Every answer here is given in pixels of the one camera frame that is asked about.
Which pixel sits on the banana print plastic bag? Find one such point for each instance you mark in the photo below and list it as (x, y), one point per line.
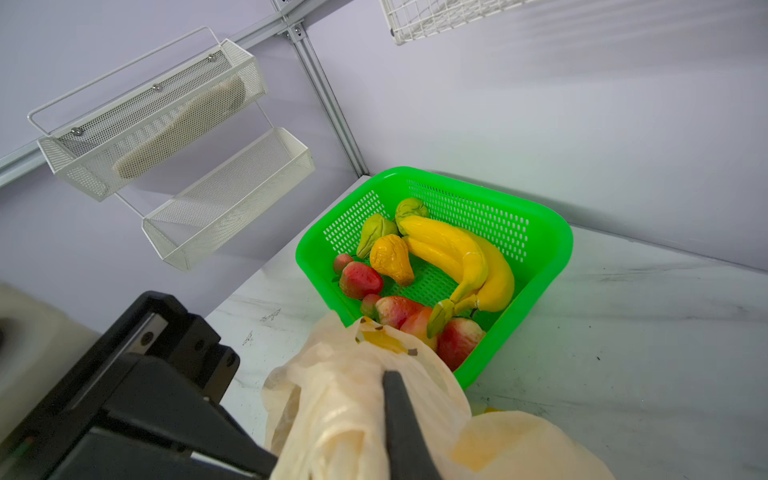
(326, 415)

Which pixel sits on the upper white mesh shelf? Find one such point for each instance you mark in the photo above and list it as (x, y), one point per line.
(83, 152)

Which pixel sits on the green plastic basket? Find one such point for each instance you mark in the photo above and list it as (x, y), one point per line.
(536, 242)

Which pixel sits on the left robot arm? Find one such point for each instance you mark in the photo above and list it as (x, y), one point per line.
(139, 401)

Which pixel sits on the white mesh shelf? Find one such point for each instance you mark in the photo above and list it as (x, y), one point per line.
(195, 223)
(83, 152)

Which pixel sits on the pink fake peach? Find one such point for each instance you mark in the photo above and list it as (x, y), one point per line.
(394, 311)

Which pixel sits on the white wire wall basket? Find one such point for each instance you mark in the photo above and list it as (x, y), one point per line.
(411, 20)

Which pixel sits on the green fake pear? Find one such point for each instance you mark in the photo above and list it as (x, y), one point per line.
(375, 227)
(411, 207)

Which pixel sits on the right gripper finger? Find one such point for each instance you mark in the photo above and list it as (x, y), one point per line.
(407, 452)

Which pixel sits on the red fake apple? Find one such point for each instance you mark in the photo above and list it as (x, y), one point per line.
(457, 341)

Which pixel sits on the beige cloth in shelf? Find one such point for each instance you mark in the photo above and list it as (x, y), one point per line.
(195, 119)

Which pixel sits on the orange fake fruit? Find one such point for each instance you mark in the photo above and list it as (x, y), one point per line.
(389, 256)

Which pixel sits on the lower white mesh shelf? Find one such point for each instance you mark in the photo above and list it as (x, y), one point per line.
(195, 223)

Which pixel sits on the red fake strawberry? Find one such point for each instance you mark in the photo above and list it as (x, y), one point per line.
(359, 280)

